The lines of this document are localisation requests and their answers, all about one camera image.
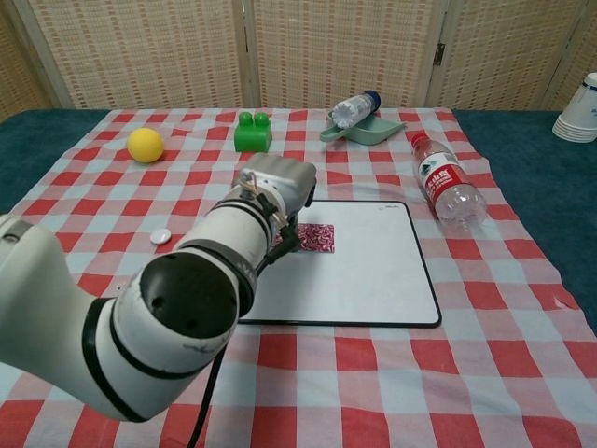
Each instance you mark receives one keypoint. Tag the left black-fingered silver robot hand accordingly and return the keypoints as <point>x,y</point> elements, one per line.
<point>284,179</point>

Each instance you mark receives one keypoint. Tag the small white round cap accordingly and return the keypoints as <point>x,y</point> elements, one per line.
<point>160,236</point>

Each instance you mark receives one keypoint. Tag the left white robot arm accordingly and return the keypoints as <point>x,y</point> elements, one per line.
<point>140,317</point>

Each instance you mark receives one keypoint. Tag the green toy building block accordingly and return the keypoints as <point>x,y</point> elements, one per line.
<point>253,137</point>

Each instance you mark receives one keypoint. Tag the clear bottle blue cap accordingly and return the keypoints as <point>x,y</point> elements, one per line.
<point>356,108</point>

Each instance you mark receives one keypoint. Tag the pale green dustpan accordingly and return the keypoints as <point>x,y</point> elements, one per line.
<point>375,133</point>

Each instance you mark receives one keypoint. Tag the yellow ball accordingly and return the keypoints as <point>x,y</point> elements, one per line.
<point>146,145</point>

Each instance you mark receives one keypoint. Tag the clear bottle red label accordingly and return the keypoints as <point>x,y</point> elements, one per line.
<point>443,182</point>

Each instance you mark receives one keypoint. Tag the woven bamboo folding screen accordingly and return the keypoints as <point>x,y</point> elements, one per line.
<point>149,51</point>

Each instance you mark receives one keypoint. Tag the metal screen hinge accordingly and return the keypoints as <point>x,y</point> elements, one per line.
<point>438,54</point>

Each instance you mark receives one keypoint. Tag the red white checkered tablecloth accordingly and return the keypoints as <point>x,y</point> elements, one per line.
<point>373,382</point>

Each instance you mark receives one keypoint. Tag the white rectangular board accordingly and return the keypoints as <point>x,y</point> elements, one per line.
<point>373,280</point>

